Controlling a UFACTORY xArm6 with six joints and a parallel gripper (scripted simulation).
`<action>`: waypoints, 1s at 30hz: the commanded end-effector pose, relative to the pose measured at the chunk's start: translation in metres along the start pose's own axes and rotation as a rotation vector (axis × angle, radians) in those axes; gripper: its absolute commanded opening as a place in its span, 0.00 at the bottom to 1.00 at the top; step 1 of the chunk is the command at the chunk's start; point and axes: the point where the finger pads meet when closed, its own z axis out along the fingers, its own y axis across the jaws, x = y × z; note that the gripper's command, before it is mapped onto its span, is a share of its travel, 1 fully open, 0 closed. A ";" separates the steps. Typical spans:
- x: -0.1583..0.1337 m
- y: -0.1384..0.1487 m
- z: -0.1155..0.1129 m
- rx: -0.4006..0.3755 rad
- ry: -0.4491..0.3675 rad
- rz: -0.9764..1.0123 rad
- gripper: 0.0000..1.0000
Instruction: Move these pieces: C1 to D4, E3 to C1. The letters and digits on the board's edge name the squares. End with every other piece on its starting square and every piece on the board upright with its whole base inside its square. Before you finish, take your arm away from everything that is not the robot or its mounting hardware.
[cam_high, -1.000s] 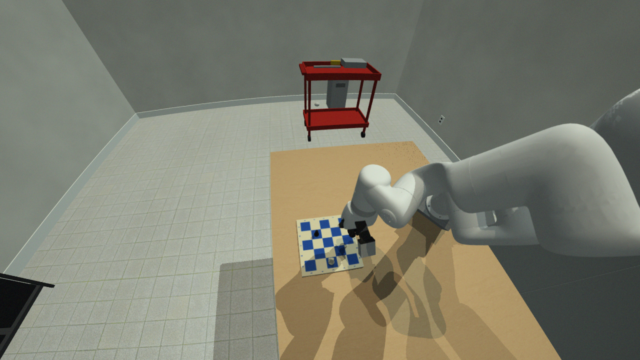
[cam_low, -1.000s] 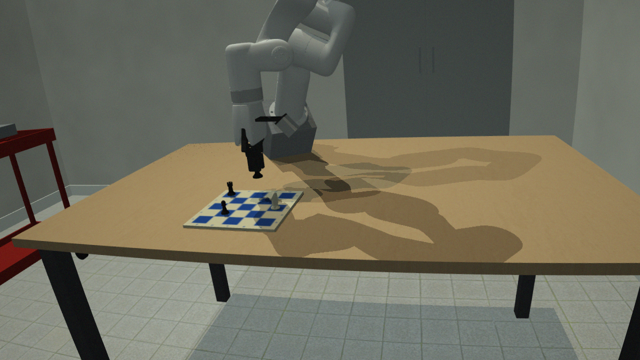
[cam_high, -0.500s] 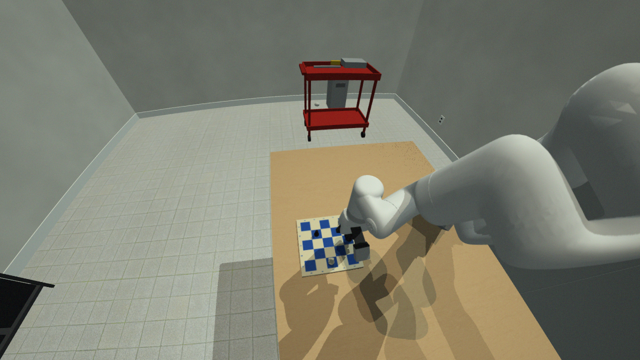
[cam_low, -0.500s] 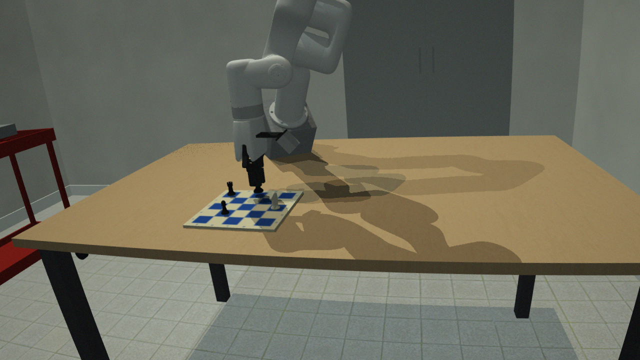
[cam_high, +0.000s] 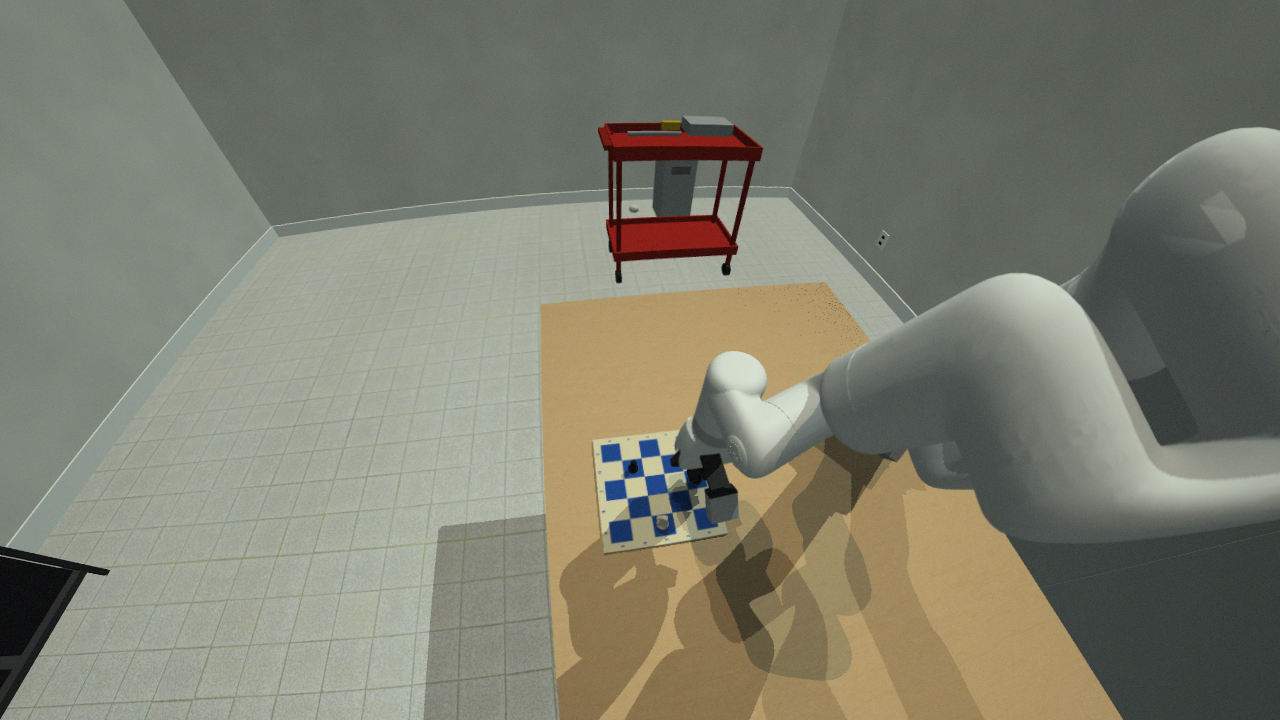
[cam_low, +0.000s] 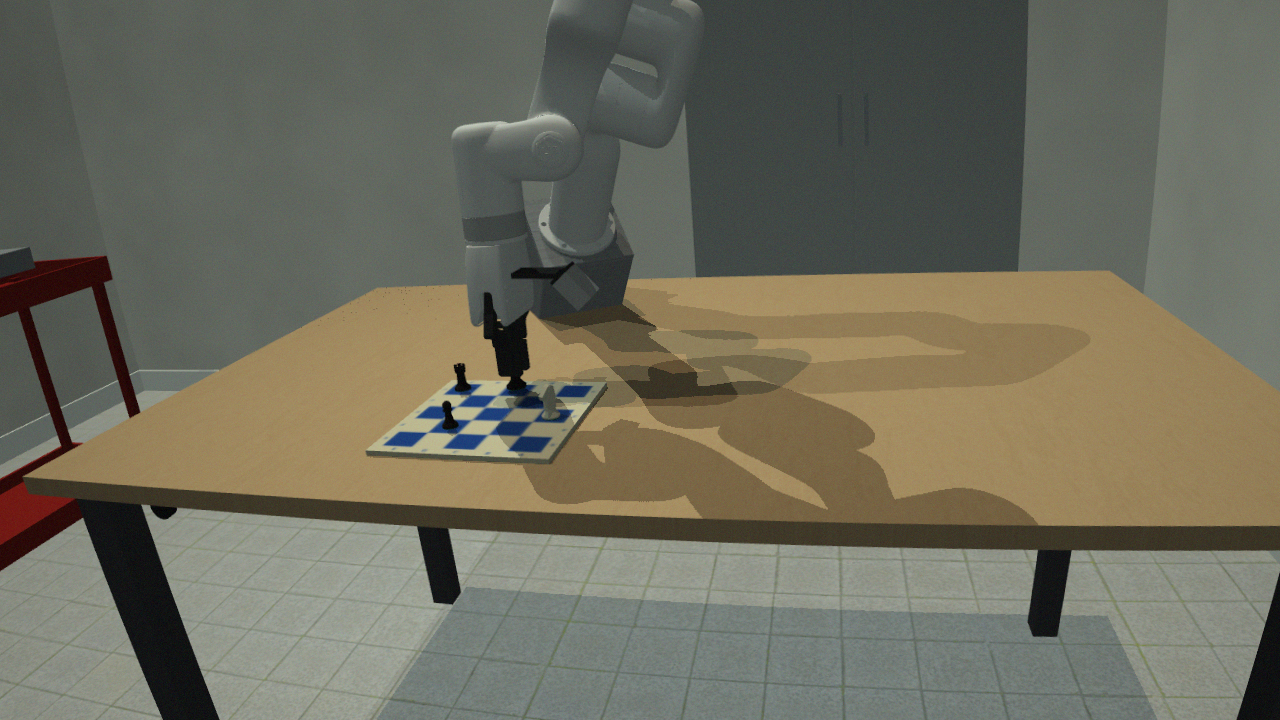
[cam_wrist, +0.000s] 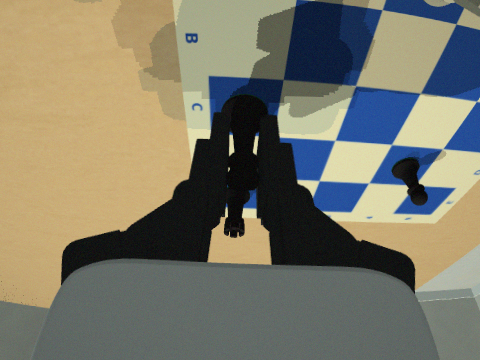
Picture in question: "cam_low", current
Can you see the blue and cream chessboard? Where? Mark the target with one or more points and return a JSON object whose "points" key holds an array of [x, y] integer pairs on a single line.
{"points": [[494, 424]]}

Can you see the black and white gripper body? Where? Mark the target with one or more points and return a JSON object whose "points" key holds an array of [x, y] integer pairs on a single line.
{"points": [[488, 269]]}

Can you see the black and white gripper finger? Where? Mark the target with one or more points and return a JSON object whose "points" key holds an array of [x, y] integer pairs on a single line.
{"points": [[521, 332], [508, 354]]}

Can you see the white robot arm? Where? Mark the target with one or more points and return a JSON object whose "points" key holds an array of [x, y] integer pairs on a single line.
{"points": [[491, 159]]}

